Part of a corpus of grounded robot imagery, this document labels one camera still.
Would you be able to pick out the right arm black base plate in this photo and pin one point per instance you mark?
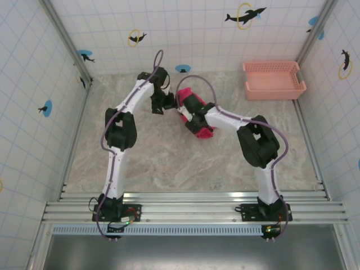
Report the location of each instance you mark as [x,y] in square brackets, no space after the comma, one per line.
[247,215]

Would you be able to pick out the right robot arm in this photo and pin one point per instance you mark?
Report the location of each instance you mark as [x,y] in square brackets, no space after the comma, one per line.
[258,146]

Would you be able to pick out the blue circle fish sticker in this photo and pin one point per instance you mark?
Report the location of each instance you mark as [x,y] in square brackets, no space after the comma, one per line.
[313,21]
[48,108]
[84,53]
[182,68]

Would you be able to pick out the grey metal panel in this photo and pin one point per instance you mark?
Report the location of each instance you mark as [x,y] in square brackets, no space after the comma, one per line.
[197,253]

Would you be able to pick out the aluminium side rail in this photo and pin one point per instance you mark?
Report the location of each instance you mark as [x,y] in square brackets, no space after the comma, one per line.
[78,126]
[309,140]

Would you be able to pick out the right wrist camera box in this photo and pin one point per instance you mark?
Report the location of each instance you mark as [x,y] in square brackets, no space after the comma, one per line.
[188,114]

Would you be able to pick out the pink long pants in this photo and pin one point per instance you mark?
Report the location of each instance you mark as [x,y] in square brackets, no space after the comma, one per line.
[204,133]

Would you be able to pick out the pink plastic basket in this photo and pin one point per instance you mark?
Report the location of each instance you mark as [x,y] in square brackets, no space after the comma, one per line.
[271,84]

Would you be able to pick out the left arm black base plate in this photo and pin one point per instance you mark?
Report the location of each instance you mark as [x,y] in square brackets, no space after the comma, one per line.
[135,218]

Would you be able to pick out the aluminium mounting rail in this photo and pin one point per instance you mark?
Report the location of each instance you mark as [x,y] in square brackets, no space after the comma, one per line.
[191,209]

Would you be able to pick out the aluminium corner post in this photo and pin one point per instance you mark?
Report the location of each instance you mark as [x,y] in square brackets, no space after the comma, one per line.
[67,42]
[317,28]

